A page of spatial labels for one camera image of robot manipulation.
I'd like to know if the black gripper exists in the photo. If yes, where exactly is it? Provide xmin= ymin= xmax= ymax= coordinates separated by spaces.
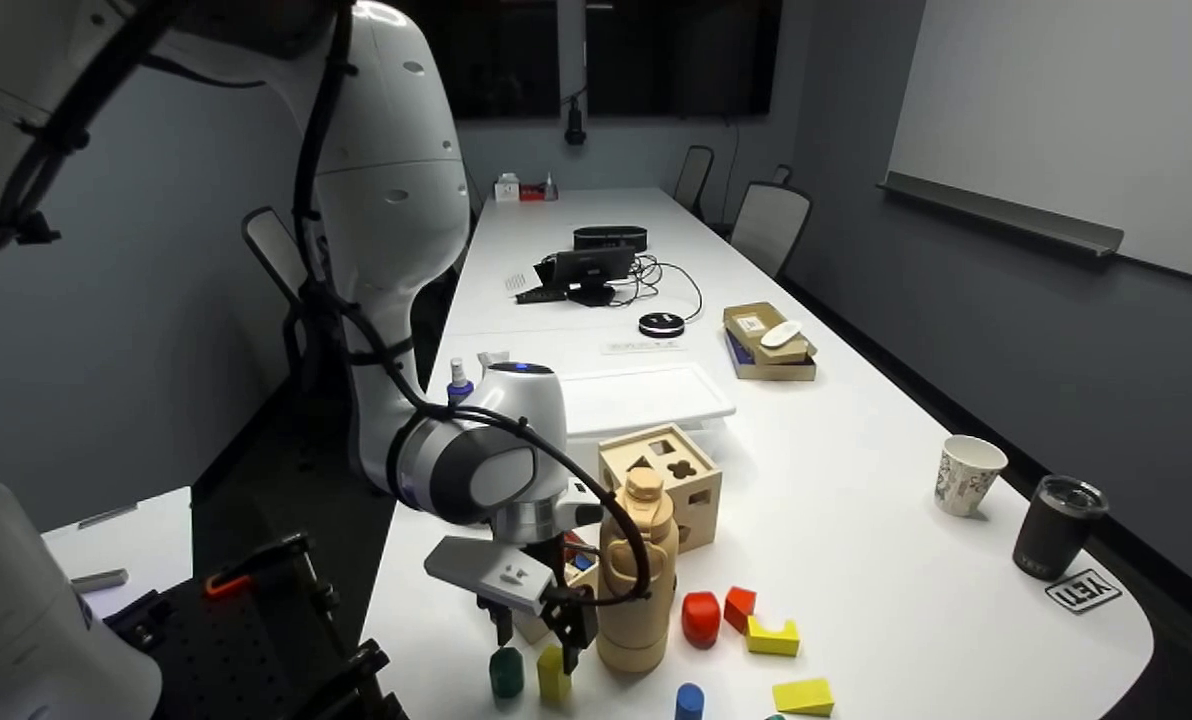
xmin=476 ymin=580 xmax=600 ymax=676

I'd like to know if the yellow rectangular block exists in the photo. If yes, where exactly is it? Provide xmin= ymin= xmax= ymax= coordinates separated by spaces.
xmin=534 ymin=641 xmax=575 ymax=712

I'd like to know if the green hexagonal block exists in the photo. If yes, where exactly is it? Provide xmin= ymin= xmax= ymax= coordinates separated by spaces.
xmin=485 ymin=646 xmax=528 ymax=705

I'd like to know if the red rounded block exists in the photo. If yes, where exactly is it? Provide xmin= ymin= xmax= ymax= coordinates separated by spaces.
xmin=681 ymin=588 xmax=723 ymax=653

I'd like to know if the wooden shape sorter box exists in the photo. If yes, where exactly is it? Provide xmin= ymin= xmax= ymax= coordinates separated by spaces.
xmin=596 ymin=419 xmax=729 ymax=556

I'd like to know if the red cube block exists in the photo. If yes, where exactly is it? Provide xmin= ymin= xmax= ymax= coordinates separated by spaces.
xmin=718 ymin=580 xmax=761 ymax=637

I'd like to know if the yellow arch block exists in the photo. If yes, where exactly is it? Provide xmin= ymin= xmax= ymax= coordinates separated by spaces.
xmin=742 ymin=611 xmax=802 ymax=662

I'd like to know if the yellow flat block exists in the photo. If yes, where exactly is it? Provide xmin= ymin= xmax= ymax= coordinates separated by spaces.
xmin=766 ymin=676 xmax=839 ymax=720

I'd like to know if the black rectangular box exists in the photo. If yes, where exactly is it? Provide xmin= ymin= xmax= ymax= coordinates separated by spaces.
xmin=566 ymin=221 xmax=651 ymax=255

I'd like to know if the light wooden bottle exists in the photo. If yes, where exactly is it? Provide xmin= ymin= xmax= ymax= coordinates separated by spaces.
xmin=591 ymin=463 xmax=683 ymax=681

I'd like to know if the grey bottle with blue cap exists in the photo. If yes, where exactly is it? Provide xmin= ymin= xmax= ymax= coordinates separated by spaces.
xmin=443 ymin=361 xmax=479 ymax=411

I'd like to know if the clear plastic container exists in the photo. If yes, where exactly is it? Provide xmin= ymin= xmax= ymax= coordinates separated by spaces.
xmin=561 ymin=355 xmax=739 ymax=443

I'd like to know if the black equipment cart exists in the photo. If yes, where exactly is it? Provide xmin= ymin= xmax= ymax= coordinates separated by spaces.
xmin=99 ymin=531 xmax=399 ymax=720

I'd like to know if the orange clip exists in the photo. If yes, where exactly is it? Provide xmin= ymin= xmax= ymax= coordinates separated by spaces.
xmin=199 ymin=568 xmax=257 ymax=603

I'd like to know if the black round disc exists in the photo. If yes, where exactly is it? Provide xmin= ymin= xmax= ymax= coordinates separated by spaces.
xmin=636 ymin=309 xmax=691 ymax=342

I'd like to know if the small wooden tray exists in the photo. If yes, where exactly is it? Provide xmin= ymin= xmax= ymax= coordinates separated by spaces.
xmin=718 ymin=298 xmax=818 ymax=385

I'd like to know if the black conference device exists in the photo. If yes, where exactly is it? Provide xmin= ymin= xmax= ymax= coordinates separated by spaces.
xmin=513 ymin=244 xmax=640 ymax=313

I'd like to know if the white object on cardboard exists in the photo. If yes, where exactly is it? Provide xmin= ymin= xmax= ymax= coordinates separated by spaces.
xmin=753 ymin=316 xmax=806 ymax=355

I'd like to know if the grey marker pen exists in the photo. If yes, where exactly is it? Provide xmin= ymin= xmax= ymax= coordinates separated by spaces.
xmin=68 ymin=566 xmax=130 ymax=597

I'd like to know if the grey office chair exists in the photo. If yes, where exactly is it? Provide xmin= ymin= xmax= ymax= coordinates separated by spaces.
xmin=668 ymin=141 xmax=718 ymax=218
xmin=729 ymin=179 xmax=814 ymax=276
xmin=238 ymin=206 xmax=310 ymax=303

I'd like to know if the white patterned paper cup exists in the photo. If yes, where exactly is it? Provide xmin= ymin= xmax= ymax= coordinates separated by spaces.
xmin=933 ymin=431 xmax=1010 ymax=520

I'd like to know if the dark tumbler with lid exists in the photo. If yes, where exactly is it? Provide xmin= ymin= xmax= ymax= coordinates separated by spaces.
xmin=1008 ymin=474 xmax=1111 ymax=585

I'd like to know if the black white marker tag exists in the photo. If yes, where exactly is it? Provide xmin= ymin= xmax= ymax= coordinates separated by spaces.
xmin=1041 ymin=566 xmax=1127 ymax=619

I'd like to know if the whiteboard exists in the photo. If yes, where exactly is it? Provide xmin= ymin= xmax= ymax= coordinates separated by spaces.
xmin=882 ymin=0 xmax=1192 ymax=292

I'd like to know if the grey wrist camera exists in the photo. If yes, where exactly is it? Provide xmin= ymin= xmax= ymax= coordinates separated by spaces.
xmin=425 ymin=535 xmax=561 ymax=618

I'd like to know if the thin black cable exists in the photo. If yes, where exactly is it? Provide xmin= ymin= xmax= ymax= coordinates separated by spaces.
xmin=627 ymin=255 xmax=708 ymax=325

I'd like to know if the hanging black cable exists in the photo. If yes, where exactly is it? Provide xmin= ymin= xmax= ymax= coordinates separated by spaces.
xmin=561 ymin=0 xmax=591 ymax=153

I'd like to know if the dark wall screen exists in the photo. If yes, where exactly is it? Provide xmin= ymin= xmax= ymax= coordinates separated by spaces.
xmin=446 ymin=0 xmax=788 ymax=125

